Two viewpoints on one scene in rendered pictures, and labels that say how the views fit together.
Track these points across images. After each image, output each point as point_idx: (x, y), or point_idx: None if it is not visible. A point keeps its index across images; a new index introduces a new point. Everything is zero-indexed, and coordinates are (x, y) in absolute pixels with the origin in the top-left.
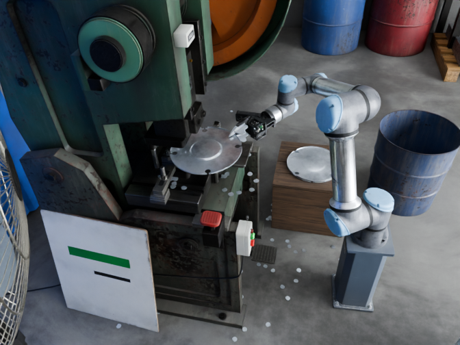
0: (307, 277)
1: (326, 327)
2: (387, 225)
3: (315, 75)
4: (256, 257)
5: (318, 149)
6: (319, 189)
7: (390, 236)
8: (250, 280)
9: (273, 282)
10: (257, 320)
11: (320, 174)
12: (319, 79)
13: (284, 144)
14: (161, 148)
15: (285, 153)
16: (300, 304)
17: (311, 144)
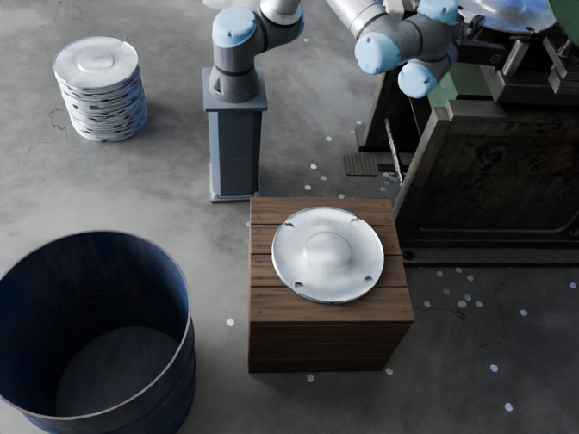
0: (293, 194)
1: (263, 144)
2: (206, 100)
3: (389, 26)
4: (369, 157)
5: (325, 295)
6: (307, 198)
7: (204, 86)
8: (366, 180)
9: (336, 182)
10: (342, 141)
11: (309, 224)
12: (376, 1)
13: (404, 309)
14: (578, 51)
15: (393, 278)
16: (296, 162)
17: (343, 317)
